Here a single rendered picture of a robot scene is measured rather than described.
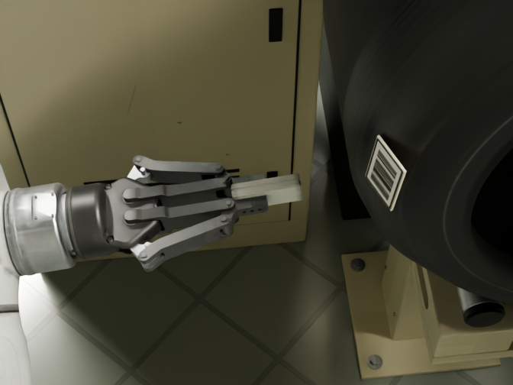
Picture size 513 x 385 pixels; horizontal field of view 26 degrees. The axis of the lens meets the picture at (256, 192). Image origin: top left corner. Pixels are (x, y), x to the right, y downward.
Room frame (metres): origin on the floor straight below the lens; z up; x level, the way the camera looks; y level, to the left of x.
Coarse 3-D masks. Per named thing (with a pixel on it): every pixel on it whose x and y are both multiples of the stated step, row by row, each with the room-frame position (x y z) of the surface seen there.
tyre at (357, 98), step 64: (384, 0) 0.60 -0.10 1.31; (448, 0) 0.55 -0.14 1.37; (512, 0) 0.52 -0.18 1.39; (384, 64) 0.55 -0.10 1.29; (448, 64) 0.51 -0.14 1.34; (512, 64) 0.50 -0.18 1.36; (384, 128) 0.51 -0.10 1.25; (448, 128) 0.49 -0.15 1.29; (512, 128) 0.48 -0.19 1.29; (448, 192) 0.48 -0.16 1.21; (512, 192) 0.66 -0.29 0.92; (448, 256) 0.48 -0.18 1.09; (512, 256) 0.57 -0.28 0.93
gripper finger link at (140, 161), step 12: (156, 168) 0.63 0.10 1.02; (168, 168) 0.62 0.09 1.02; (180, 168) 0.62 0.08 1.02; (192, 168) 0.62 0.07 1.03; (204, 168) 0.62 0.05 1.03; (216, 168) 0.62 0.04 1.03; (156, 180) 0.62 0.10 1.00; (168, 180) 0.62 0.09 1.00; (180, 180) 0.62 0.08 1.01; (192, 180) 0.62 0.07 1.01
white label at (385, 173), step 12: (384, 144) 0.50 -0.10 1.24; (372, 156) 0.51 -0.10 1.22; (384, 156) 0.50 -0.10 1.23; (372, 168) 0.51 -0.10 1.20; (384, 168) 0.50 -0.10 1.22; (396, 168) 0.49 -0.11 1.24; (372, 180) 0.50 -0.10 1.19; (384, 180) 0.49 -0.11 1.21; (396, 180) 0.48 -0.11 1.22; (384, 192) 0.49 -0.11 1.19; (396, 192) 0.48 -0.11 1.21
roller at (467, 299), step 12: (468, 300) 0.53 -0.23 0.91; (480, 300) 0.52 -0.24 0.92; (492, 300) 0.52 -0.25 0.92; (468, 312) 0.51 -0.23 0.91; (480, 312) 0.51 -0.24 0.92; (492, 312) 0.51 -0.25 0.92; (504, 312) 0.52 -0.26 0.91; (468, 324) 0.51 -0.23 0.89; (480, 324) 0.51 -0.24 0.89; (492, 324) 0.51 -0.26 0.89
